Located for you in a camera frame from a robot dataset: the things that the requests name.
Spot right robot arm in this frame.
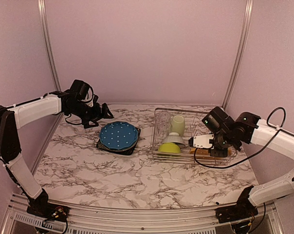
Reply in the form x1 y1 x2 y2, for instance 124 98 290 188
202 107 294 218

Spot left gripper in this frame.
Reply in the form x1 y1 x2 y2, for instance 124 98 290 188
67 100 113 128

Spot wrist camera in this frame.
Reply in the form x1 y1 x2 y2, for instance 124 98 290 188
188 134 214 149
86 95 98 107

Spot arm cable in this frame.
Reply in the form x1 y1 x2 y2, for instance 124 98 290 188
193 107 286 169
0 82 95 161

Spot clear glass blue flower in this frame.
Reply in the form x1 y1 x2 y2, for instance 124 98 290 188
156 122 169 137

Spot white patterned bowl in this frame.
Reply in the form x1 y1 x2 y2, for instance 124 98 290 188
162 132 185 149

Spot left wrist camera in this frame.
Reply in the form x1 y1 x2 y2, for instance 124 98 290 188
86 95 98 107

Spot orange polka dot plate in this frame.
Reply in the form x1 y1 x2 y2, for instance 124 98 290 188
188 148 238 157

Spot blue polka dot plate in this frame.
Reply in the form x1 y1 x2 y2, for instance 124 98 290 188
99 121 138 151

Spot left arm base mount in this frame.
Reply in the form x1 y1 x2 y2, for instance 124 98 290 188
27 202 69 222

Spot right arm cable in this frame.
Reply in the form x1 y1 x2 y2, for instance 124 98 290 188
193 107 286 169

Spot aluminium frame post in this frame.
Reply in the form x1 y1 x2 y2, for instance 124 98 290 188
222 0 254 110
37 0 61 91

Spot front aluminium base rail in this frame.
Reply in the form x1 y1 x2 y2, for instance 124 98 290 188
0 195 284 234

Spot lime green bowl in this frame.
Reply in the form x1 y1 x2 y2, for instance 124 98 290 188
158 142 181 154

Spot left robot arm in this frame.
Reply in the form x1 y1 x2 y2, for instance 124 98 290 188
0 79 113 217

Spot left aluminium frame post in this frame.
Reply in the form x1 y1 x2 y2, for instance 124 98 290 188
37 0 61 91

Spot right aluminium frame post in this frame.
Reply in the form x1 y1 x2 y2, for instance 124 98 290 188
222 0 254 110

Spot light green round plate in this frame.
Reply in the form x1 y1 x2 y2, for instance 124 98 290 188
117 137 138 154

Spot metal wire dish rack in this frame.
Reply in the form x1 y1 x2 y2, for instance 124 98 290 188
152 107 238 166

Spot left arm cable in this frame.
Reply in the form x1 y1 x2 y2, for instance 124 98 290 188
0 82 95 161

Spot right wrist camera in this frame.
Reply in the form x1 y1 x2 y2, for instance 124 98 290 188
188 134 214 149

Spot pale green mug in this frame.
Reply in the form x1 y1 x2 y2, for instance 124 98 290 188
170 115 185 137

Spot black floral square plate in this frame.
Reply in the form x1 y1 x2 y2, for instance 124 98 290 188
96 126 141 156

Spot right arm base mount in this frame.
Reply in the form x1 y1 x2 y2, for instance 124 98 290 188
215 203 258 223

